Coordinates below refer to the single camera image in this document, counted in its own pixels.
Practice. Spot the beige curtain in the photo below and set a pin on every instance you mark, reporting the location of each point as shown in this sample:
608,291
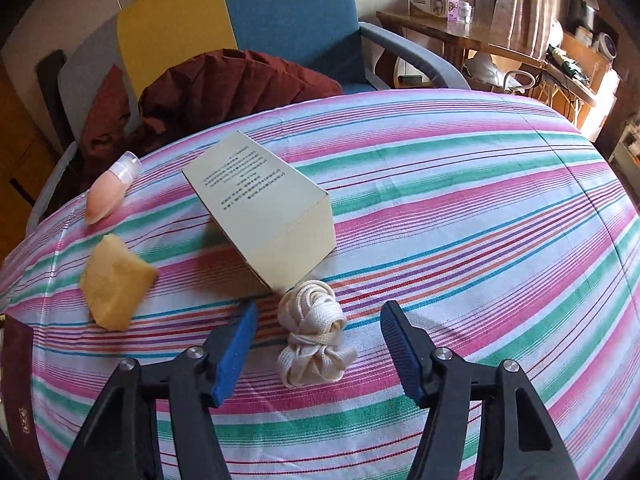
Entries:
520,5

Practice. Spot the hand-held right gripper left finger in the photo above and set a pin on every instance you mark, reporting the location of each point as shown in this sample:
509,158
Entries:
235,355

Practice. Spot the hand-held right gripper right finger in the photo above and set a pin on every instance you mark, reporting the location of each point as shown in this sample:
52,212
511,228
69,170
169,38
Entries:
400,350

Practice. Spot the yellow-brown soap block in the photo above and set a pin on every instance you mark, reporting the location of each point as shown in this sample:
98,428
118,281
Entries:
117,282

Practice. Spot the white plastic bag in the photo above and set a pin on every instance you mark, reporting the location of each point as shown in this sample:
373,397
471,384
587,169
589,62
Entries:
487,72

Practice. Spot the cream carton box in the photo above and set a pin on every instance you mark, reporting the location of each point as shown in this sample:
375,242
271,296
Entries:
270,210

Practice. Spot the small white jar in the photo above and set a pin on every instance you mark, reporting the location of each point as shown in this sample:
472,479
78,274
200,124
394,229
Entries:
468,12

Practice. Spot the maroon jacket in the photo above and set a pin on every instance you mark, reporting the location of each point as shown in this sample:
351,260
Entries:
225,85

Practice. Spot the striped cloth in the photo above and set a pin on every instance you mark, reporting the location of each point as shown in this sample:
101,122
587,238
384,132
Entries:
475,210

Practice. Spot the blue and yellow armchair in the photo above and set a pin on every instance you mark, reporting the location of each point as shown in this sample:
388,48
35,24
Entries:
290,10

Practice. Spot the pink bottle with clear cap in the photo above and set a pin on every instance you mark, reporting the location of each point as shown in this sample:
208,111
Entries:
107,192

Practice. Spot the wooden side table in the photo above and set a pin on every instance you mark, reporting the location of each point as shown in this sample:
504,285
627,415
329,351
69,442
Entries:
450,32

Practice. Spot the maroon and gold box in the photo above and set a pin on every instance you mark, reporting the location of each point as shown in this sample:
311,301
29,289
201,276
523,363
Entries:
20,390

